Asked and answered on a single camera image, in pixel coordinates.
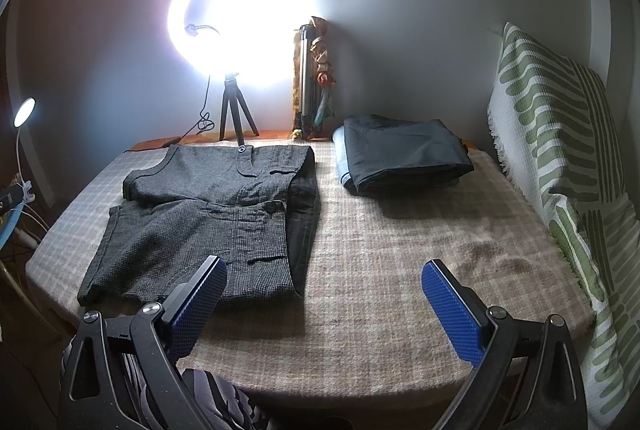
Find grey tweed pants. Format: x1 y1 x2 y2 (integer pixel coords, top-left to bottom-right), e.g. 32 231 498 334
77 144 320 306

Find beige plaid bed cover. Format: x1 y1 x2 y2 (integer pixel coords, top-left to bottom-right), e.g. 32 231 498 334
24 140 597 403

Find green white patterned pillow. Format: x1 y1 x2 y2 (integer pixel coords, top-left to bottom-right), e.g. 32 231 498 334
487 23 639 429

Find folded dark navy pants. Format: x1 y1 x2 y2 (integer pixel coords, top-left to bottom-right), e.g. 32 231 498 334
343 115 474 197

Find small white clip lamp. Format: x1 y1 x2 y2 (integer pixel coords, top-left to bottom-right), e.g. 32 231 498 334
0 96 38 211

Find orange leaf bed sheet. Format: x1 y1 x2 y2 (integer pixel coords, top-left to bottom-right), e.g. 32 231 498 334
128 130 303 152

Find black mini tripod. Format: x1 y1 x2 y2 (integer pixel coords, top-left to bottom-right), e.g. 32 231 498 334
219 76 259 146

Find black ring light cable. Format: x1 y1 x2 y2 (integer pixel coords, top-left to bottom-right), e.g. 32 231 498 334
162 22 222 148

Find bright ring light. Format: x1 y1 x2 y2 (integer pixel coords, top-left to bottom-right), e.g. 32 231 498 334
166 0 320 92

